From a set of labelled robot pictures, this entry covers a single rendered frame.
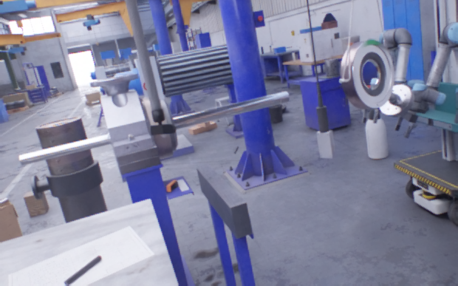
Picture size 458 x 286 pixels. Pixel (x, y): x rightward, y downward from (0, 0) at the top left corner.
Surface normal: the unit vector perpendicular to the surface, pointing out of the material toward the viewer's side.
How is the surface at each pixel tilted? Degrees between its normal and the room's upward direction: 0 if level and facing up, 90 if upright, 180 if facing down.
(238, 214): 90
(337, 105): 90
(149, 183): 90
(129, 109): 45
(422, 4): 90
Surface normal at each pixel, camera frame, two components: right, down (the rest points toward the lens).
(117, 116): 0.11, -0.55
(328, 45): 0.30, 0.18
